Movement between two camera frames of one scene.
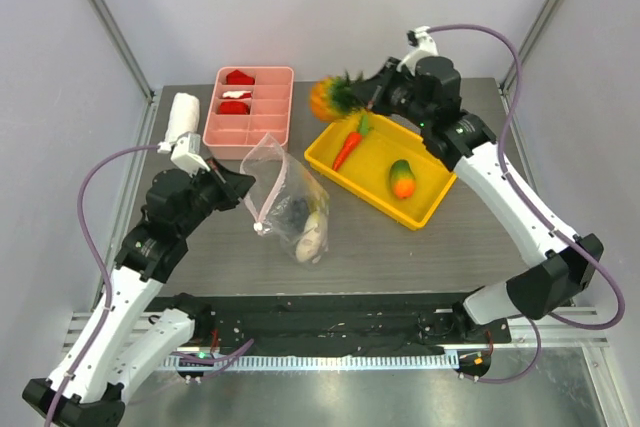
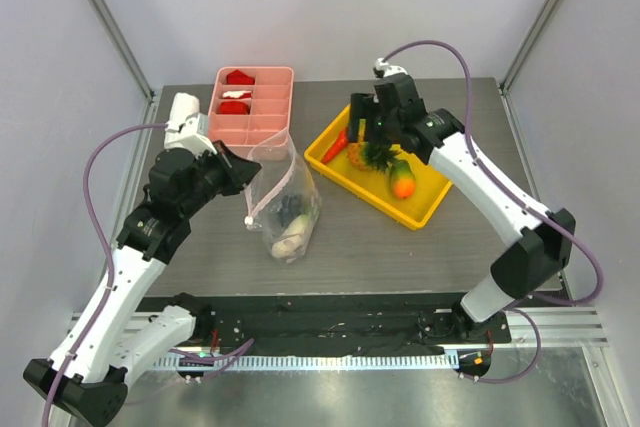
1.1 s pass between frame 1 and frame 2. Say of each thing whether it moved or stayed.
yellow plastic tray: stayed
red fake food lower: stayed
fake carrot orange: moved
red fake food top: stayed
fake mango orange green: stayed
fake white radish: moved
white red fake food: stayed
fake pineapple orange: moved
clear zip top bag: moved
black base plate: stayed
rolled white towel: stayed
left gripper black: moved
